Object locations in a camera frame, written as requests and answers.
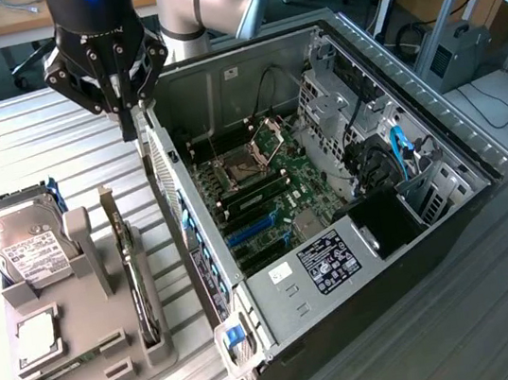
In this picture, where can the long black expansion slot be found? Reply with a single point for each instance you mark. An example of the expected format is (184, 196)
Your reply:
(263, 251)
(269, 260)
(253, 218)

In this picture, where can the silver CPU chip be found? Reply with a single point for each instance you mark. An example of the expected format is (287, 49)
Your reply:
(37, 339)

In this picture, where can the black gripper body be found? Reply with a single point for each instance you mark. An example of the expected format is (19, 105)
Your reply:
(89, 18)

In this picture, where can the black open PC case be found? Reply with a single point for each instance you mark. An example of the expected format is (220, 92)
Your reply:
(200, 88)

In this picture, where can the grey parts rack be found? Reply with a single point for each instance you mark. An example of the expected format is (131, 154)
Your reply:
(82, 321)

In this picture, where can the grey controller box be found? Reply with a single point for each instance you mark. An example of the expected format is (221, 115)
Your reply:
(458, 54)

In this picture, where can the black RAM slot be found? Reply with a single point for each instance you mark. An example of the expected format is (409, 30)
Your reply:
(221, 150)
(254, 189)
(253, 183)
(221, 145)
(253, 186)
(220, 140)

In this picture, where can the green Dell motherboard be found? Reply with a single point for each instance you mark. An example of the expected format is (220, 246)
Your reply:
(303, 182)

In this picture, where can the RAM stick with white labels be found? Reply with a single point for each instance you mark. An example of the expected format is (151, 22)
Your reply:
(255, 199)

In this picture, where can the green RAM stick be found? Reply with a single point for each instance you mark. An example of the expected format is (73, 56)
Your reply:
(76, 361)

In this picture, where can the silver hard disk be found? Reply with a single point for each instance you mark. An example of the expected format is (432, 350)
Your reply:
(18, 244)

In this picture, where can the metal socket cover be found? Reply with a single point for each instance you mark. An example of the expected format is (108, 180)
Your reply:
(280, 134)

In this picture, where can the black plastic shroud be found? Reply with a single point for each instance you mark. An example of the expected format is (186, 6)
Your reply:
(383, 223)

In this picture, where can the metal disk bay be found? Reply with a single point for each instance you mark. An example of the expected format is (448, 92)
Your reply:
(428, 202)

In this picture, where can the grey power supply unit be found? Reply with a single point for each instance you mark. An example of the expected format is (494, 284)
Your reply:
(295, 303)

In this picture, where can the silver chipset heatsink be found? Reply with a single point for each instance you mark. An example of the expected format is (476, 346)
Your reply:
(311, 227)

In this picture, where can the thin metal locking lever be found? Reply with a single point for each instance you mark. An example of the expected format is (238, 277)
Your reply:
(213, 150)

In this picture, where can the blue case latch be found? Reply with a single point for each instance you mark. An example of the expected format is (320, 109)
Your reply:
(235, 336)

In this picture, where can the short black expansion slot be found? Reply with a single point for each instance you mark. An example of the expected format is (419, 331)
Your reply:
(244, 250)

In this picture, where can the metal drive cage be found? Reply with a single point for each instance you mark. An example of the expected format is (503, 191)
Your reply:
(323, 108)

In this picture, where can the CPU socket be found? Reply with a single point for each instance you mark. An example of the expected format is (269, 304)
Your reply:
(239, 169)

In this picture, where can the white sticker label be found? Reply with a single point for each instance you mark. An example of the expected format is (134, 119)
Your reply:
(231, 74)

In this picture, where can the blue expansion slot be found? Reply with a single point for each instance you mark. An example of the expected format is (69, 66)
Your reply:
(250, 230)

